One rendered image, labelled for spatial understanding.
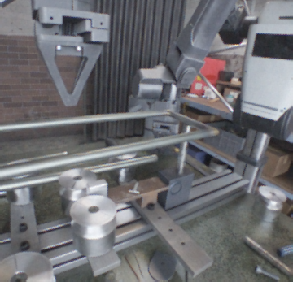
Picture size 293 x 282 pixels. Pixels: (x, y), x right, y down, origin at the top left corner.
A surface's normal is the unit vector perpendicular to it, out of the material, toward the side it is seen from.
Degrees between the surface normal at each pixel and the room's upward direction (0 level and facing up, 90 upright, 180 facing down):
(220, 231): 0
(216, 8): 120
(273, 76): 90
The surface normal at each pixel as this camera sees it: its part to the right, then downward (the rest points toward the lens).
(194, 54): 0.22, 0.78
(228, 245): 0.10, -0.93
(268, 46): -0.75, 0.16
